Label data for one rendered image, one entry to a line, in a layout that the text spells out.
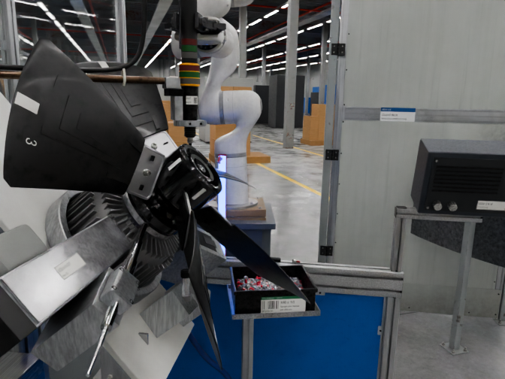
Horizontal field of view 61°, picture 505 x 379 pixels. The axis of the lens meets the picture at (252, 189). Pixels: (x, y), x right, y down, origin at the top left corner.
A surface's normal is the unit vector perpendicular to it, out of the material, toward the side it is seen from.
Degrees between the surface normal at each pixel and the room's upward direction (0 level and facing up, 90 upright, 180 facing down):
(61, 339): 102
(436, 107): 90
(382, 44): 90
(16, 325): 50
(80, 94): 75
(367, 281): 90
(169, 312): 84
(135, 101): 42
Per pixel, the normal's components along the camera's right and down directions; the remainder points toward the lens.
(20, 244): 0.77, -0.59
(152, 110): 0.29, -0.60
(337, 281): -0.14, 0.20
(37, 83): 0.85, -0.16
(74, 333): 0.04, 0.41
